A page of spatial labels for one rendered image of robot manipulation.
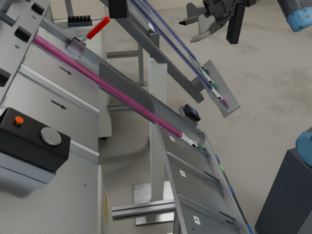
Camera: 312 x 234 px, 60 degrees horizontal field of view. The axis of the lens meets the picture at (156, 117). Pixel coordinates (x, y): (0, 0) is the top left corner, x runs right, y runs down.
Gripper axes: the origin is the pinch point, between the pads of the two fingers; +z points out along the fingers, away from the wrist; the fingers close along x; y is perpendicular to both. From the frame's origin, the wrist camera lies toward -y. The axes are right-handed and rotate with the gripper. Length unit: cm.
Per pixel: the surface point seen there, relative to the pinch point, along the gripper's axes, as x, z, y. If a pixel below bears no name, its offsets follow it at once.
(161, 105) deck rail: 15.6, 14.2, -7.9
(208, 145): 21.3, 7.8, -23.8
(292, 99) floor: -92, -64, -139
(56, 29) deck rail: 16.1, 24.7, 22.0
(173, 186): 42.7, 16.1, -7.0
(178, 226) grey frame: 13, 36, -73
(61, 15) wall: -312, 121, -36
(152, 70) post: -8.3, 14.5, -10.0
